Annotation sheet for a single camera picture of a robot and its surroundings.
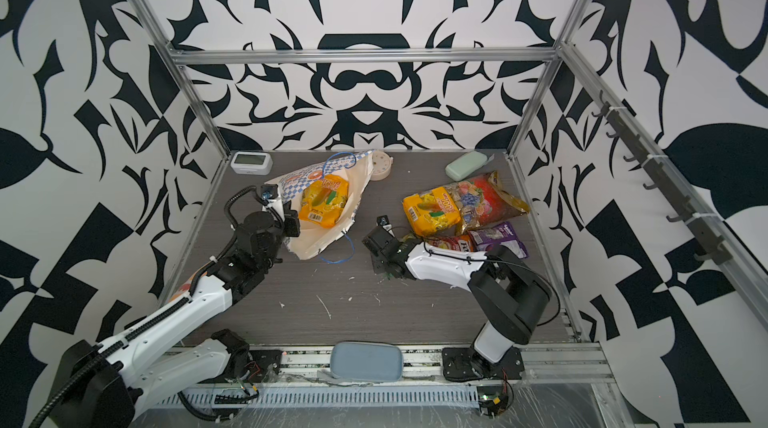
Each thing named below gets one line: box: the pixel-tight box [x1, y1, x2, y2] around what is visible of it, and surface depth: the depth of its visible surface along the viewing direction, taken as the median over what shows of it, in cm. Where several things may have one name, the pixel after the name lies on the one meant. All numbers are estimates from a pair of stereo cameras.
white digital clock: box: [230, 151, 273, 176], surface depth 114 cm
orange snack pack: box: [426, 232, 479, 252], surface depth 96 cm
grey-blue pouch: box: [317, 341, 403, 382], surface depth 74 cm
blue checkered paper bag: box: [262, 150, 374, 260], surface depth 98 cm
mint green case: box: [445, 150, 495, 182], surface depth 115 cm
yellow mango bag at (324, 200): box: [299, 174, 349, 229], surface depth 101 cm
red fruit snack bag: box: [444, 170, 531, 235], surface depth 101 cm
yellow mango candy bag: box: [402, 187, 461, 237], surface depth 98 cm
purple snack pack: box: [469, 221, 528, 259], surface depth 96 cm
